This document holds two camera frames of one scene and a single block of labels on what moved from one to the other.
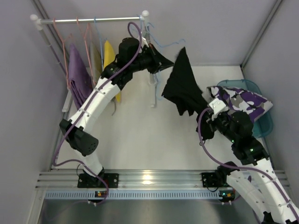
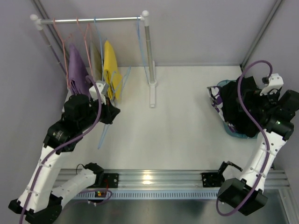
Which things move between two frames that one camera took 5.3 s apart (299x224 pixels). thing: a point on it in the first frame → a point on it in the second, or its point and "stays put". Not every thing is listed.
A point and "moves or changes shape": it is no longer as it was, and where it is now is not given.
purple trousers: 80,78 stays put
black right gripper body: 208,124 → 253,102
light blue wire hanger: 141,17 moves or changes shape
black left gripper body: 153,61 → 111,112
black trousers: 184,88 → 237,120
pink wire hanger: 68,86 stays put
